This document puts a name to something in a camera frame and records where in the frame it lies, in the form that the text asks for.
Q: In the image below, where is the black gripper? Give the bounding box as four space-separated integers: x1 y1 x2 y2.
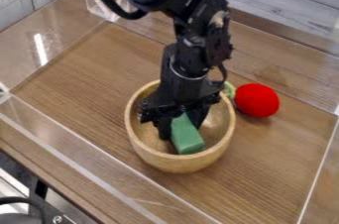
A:
139 44 227 141

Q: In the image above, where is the green rectangular block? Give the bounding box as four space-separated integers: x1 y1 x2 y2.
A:
171 114 206 155

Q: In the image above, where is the brown wooden bowl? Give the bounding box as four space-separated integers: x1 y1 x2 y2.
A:
125 80 237 173

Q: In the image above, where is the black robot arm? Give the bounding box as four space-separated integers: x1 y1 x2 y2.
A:
101 0 234 140

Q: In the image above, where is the red plush strawberry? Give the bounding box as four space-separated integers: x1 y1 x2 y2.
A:
225 81 280 118

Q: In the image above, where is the clear acrylic front wall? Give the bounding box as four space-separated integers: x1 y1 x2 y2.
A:
0 85 222 224

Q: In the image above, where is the black table clamp bracket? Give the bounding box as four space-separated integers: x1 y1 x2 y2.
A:
0 177 79 224

